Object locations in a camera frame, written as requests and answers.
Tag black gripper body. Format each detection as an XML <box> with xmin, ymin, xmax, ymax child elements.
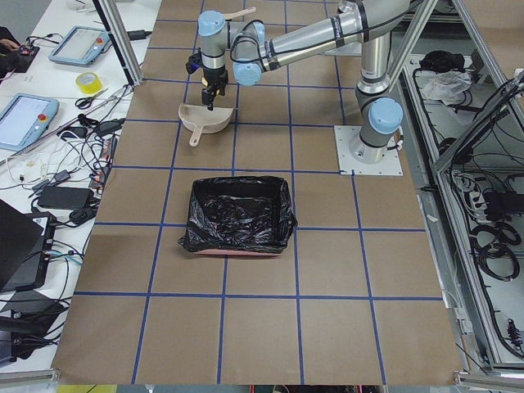
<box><xmin>203</xmin><ymin>67</ymin><xmax>228</xmax><ymax>88</ymax></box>

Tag beige dustpan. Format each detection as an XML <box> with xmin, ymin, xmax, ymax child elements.
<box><xmin>178</xmin><ymin>103</ymin><xmax>234</xmax><ymax>147</ymax></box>

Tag white hand brush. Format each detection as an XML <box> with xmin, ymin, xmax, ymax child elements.
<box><xmin>223</xmin><ymin>7</ymin><xmax>256</xmax><ymax>20</ymax></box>

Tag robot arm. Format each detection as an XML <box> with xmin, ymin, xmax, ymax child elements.
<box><xmin>186</xmin><ymin>1</ymin><xmax>411</xmax><ymax>164</ymax></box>

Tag bin with black bag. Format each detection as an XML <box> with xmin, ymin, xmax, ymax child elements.
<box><xmin>178</xmin><ymin>176</ymin><xmax>297</xmax><ymax>256</ymax></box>

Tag long metal rod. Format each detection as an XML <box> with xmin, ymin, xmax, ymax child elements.
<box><xmin>20</xmin><ymin>85</ymin><xmax>134</xmax><ymax>152</ymax></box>

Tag yellow tape roll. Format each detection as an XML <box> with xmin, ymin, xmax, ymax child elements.
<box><xmin>75</xmin><ymin>72</ymin><xmax>102</xmax><ymax>94</ymax></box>

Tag teach pendant far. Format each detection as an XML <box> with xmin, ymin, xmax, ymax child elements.
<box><xmin>48</xmin><ymin>26</ymin><xmax>111</xmax><ymax>67</ymax></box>

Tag teach pendant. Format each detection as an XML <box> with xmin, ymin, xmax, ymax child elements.
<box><xmin>1</xmin><ymin>93</ymin><xmax>60</xmax><ymax>151</ymax></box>
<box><xmin>48</xmin><ymin>26</ymin><xmax>111</xmax><ymax>67</ymax></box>

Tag teach pendant near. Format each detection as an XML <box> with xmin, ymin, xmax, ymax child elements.
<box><xmin>1</xmin><ymin>93</ymin><xmax>60</xmax><ymax>151</ymax></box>

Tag black power adapter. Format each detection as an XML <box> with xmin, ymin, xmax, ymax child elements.
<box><xmin>37</xmin><ymin>187</ymin><xmax>94</xmax><ymax>210</ymax></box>

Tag crumpled white cloth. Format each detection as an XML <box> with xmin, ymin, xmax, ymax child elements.
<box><xmin>421</xmin><ymin>71</ymin><xmax>472</xmax><ymax>105</ymax></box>

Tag black laptop device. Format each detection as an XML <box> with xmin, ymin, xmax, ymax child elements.
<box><xmin>1</xmin><ymin>201</ymin><xmax>56</xmax><ymax>292</ymax></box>

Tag aluminium frame post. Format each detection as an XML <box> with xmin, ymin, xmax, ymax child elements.
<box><xmin>93</xmin><ymin>0</ymin><xmax>143</xmax><ymax>87</ymax></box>

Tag black handled scissors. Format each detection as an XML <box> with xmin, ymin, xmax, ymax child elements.
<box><xmin>75</xmin><ymin>88</ymin><xmax>106</xmax><ymax>110</ymax></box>

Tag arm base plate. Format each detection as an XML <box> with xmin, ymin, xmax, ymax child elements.
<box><xmin>334</xmin><ymin>125</ymin><xmax>403</xmax><ymax>177</ymax></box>

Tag coiled black cables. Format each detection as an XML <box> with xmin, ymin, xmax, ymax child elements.
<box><xmin>468</xmin><ymin>224</ymin><xmax>522</xmax><ymax>283</ymax></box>

